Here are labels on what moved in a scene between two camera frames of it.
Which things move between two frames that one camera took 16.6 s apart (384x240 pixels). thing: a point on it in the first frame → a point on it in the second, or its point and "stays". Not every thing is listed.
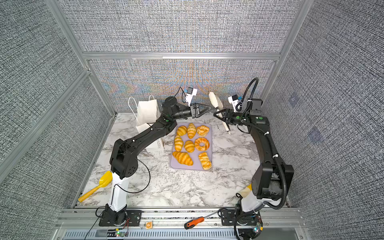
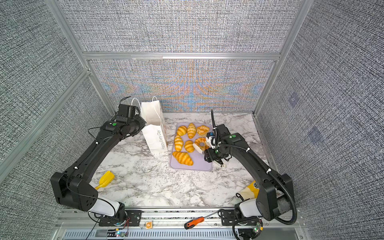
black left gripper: (196, 114) → (142, 122)
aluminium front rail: (83, 224) stays
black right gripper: (228, 112) → (210, 156)
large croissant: (183, 158) stays
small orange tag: (149, 225) stays
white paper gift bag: (146, 112) stays
